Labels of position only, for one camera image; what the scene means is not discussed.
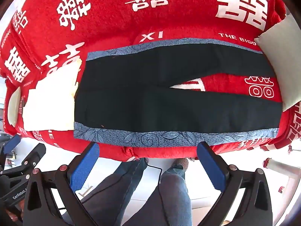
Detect red printed blanket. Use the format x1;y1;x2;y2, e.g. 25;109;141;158
0;0;301;163

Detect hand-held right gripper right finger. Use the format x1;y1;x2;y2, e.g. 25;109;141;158
197;142;273;226

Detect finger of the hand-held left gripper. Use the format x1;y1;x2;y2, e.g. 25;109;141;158
0;134;21;168
14;143;47;173

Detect white folded cloth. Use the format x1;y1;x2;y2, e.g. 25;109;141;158
22;59;83;131

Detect black pants with blue stripes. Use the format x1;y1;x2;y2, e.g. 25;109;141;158
73;38;283;147

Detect cream round cushion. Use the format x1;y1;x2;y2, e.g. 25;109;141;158
8;87;22;126

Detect person's left leg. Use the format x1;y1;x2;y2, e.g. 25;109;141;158
81;158;154;226

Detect person's shoe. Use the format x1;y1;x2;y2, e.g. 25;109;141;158
173;158;190;170

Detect white pillow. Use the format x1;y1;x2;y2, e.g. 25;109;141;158
254;13;301;112

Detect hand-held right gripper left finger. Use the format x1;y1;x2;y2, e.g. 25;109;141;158
23;142;100;226

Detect person's right leg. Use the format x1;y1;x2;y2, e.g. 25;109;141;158
150;165;192;226

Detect person's leg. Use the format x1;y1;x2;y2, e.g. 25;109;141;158
81;158;154;226
150;165;192;226

